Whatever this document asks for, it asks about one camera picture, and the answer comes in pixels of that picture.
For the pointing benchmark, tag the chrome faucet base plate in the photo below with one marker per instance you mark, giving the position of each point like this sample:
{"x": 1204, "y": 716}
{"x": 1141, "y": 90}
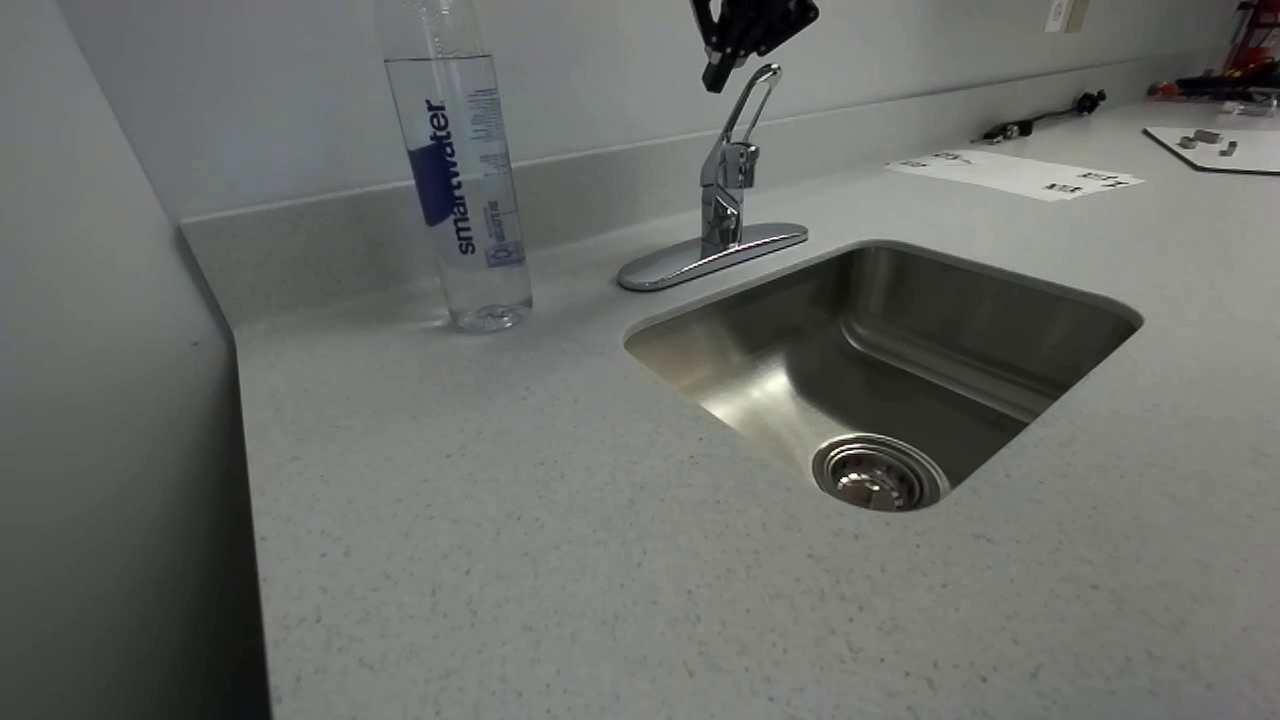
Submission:
{"x": 707, "y": 256}

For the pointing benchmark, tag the clear plastic water bottle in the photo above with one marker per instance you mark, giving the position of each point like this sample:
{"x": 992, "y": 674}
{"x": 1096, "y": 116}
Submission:
{"x": 462, "y": 185}

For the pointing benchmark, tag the white printed paper sheet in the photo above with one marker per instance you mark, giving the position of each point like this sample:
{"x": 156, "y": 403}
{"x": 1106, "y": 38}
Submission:
{"x": 1020, "y": 174}

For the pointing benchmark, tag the dark-edged board with parts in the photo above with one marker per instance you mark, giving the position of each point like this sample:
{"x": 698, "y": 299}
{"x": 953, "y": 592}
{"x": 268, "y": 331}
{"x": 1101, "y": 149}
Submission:
{"x": 1223, "y": 145}

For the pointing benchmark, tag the red equipment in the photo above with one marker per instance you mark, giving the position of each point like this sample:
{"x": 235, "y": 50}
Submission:
{"x": 1253, "y": 47}

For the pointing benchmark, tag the black tool on counter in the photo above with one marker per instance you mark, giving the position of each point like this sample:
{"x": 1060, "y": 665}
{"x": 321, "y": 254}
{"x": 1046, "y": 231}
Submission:
{"x": 1046, "y": 116}

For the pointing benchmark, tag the stainless steel sink basin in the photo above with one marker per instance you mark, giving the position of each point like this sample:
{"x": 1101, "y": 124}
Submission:
{"x": 866, "y": 346}

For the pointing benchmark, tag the metal sink drain strainer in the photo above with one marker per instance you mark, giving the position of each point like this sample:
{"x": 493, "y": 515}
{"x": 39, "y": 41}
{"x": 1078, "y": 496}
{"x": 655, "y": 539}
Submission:
{"x": 872, "y": 473}

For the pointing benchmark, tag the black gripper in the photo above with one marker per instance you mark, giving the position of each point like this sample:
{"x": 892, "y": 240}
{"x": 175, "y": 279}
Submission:
{"x": 766, "y": 12}

